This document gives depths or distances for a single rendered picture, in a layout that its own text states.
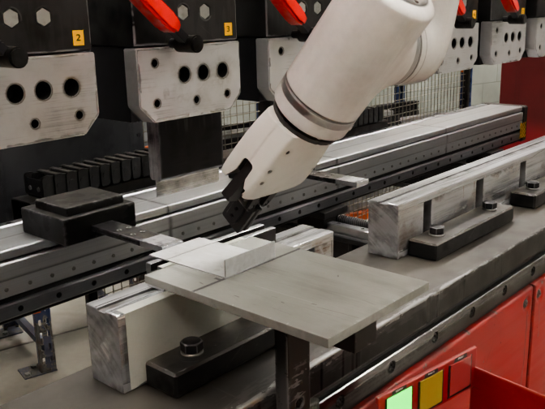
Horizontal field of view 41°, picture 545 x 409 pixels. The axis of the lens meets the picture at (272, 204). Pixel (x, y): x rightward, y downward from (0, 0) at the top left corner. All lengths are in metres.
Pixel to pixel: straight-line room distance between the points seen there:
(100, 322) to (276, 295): 0.21
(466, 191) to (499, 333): 0.27
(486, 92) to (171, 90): 7.41
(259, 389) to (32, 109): 0.39
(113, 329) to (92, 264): 0.29
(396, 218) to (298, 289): 0.47
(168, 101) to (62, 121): 0.13
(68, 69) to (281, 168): 0.23
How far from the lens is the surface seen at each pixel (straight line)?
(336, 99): 0.69
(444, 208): 1.37
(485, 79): 8.10
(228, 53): 0.86
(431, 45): 0.74
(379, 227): 1.25
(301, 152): 0.74
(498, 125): 2.15
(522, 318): 1.46
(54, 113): 0.72
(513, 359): 1.47
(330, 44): 0.67
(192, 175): 0.89
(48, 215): 1.05
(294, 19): 0.89
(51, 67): 0.71
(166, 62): 0.80
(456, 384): 1.03
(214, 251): 0.90
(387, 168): 1.67
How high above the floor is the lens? 1.29
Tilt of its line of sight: 15 degrees down
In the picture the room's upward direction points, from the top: 1 degrees counter-clockwise
